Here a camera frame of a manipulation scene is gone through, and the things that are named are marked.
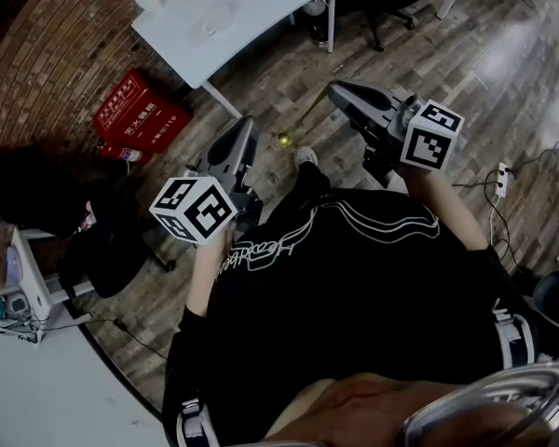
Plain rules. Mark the round white fan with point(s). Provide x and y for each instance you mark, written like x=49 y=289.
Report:
x=315 y=6

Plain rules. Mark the gold metal spoon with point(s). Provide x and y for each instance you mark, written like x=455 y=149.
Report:
x=286 y=140

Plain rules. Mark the red fire extinguisher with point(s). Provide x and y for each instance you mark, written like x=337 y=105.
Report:
x=123 y=153

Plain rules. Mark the person's face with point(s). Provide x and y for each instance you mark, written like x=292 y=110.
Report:
x=354 y=412

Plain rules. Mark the person's left forearm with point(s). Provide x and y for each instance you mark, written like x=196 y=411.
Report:
x=202 y=277

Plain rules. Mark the person's black trouser leg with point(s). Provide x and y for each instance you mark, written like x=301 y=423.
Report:
x=307 y=189

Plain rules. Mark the metal eyeglasses frame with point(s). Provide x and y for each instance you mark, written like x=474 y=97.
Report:
x=494 y=389

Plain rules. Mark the white desk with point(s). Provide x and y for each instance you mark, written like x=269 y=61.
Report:
x=37 y=389

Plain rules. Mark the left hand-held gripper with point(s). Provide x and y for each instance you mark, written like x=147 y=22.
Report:
x=193 y=212

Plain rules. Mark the clear glass cup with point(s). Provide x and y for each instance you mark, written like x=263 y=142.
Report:
x=213 y=22

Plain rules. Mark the black round stool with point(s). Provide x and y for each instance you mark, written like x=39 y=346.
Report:
x=556 y=301

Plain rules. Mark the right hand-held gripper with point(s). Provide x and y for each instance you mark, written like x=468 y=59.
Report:
x=428 y=138

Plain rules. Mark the white table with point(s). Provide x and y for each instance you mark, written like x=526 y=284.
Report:
x=261 y=12

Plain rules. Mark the person's white shoe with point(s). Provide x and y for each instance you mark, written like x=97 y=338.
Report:
x=306 y=155

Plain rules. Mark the person's black printed shirt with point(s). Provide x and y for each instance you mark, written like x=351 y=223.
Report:
x=354 y=305

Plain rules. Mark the black backpack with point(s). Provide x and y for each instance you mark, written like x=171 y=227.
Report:
x=32 y=189

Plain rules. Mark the person's right forearm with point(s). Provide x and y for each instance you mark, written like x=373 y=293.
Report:
x=447 y=207

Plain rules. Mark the white and blue device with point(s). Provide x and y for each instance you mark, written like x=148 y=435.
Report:
x=15 y=304

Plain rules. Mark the red fire extinguisher box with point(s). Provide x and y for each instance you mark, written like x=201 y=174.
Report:
x=142 y=112

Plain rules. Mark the white power strip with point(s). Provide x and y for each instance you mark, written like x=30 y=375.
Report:
x=502 y=180

